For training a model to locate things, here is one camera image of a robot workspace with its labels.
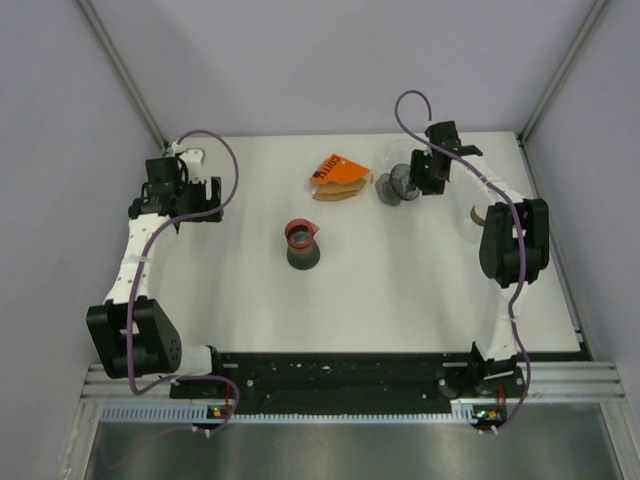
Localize clear plastic coffee dripper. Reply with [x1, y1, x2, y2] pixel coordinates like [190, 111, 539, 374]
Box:
[375, 163, 421, 206]

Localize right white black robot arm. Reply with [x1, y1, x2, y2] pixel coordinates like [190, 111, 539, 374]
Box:
[409, 121, 550, 396]

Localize clear glass with brown band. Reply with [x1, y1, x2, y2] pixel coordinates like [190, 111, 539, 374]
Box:
[456, 205, 485, 245]

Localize clear glass cup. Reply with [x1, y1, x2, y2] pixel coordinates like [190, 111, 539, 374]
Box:
[383, 140, 417, 170]

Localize glass carafe with red rim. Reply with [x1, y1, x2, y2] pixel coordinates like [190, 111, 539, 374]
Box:
[284, 218, 321, 270]

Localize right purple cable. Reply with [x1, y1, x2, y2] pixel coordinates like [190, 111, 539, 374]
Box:
[394, 89, 531, 435]

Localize grey slotted cable duct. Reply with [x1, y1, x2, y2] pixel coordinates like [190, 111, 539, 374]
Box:
[101, 404, 211, 423]

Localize brown paper filter stack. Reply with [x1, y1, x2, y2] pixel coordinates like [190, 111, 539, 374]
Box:
[312, 174, 372, 202]

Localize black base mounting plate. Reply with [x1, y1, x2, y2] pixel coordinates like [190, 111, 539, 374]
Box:
[169, 349, 531, 417]

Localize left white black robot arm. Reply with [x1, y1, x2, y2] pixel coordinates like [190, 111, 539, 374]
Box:
[86, 149, 227, 397]

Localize purple cable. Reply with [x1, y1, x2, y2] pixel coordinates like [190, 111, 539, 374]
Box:
[394, 89, 531, 435]
[127, 129, 242, 441]

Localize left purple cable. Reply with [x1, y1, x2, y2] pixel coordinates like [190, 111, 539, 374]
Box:
[127, 129, 242, 441]

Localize aluminium frame rail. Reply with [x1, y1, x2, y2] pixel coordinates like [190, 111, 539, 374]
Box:
[80, 362, 626, 403]

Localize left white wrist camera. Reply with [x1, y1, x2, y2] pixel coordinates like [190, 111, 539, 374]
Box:
[168, 141, 206, 183]

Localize orange coffee filter package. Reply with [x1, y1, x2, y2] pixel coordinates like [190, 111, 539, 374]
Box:
[310, 154, 370, 185]

